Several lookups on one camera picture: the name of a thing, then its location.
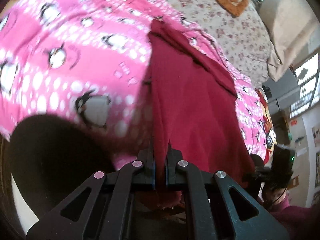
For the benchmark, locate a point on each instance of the pink penguin print blanket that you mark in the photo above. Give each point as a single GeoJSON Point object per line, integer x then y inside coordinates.
{"type": "Point", "coordinates": [75, 45]}

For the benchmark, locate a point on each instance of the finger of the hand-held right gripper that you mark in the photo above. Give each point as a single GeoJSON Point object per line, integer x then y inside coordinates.
{"type": "Point", "coordinates": [257, 173]}

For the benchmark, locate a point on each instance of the person's right forearm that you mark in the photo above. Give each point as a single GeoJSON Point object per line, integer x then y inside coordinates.
{"type": "Point", "coordinates": [290, 212]}

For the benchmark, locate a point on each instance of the dark red garment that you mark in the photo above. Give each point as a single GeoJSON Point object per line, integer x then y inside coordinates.
{"type": "Point", "coordinates": [195, 105]}

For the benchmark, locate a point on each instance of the floral bed sheet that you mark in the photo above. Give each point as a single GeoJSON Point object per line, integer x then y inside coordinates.
{"type": "Point", "coordinates": [225, 30]}

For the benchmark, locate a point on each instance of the dark cloth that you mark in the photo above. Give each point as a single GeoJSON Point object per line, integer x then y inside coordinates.
{"type": "Point", "coordinates": [60, 160]}

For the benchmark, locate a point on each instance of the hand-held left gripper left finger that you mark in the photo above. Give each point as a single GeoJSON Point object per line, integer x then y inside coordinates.
{"type": "Point", "coordinates": [153, 177]}

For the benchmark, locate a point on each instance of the beige pillow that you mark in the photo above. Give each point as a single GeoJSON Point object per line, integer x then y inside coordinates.
{"type": "Point", "coordinates": [287, 20]}

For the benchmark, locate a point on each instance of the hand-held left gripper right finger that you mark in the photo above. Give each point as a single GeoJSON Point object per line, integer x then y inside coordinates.
{"type": "Point", "coordinates": [172, 177]}

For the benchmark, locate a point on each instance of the wall poster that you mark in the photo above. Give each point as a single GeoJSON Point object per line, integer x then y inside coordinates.
{"type": "Point", "coordinates": [316, 136]}

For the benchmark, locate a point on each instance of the window with grille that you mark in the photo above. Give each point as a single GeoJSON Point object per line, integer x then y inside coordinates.
{"type": "Point", "coordinates": [306, 80]}

